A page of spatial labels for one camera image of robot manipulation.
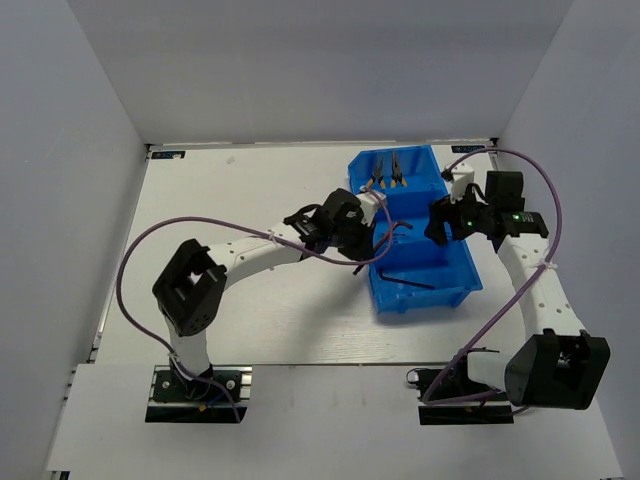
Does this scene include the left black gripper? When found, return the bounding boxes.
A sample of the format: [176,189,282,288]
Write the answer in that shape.
[330,210,378,261]

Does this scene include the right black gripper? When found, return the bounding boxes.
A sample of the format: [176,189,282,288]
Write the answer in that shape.
[424,181,494,247]

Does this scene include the red hex key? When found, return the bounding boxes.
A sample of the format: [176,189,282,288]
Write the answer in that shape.
[352,219,414,277]

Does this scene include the thin dark hex key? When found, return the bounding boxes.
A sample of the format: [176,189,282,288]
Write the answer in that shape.
[379,270,435,290]

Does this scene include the yellow needle-nose pliers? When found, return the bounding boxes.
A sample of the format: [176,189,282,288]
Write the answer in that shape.
[391,151,408,188]
[359,154,386,193]

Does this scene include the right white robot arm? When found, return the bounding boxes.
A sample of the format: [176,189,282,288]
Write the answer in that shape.
[421,167,611,410]

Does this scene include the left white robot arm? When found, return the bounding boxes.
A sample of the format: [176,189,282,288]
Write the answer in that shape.
[152,188,386,399]

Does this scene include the blue plastic compartment bin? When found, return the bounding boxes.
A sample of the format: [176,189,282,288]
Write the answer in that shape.
[347,145,482,313]

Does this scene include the right table corner label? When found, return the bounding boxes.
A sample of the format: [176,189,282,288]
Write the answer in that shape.
[451,145,486,155]

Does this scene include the table corner label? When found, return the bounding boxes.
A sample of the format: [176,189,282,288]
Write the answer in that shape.
[451,145,486,155]
[151,151,186,160]

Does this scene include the left table corner label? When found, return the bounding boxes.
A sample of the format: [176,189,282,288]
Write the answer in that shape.
[151,151,186,160]

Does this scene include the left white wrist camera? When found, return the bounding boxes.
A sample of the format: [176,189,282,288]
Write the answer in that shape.
[356,190,386,226]

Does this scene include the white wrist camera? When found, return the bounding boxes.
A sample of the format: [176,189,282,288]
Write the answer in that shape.
[356,190,386,226]
[441,161,475,203]

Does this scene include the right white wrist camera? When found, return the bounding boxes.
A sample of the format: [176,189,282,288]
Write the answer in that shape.
[441,161,475,203]

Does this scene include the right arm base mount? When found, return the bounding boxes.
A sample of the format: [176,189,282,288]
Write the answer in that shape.
[405,368,514,427]

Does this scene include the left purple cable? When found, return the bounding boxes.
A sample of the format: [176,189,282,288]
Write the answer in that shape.
[114,197,396,420]

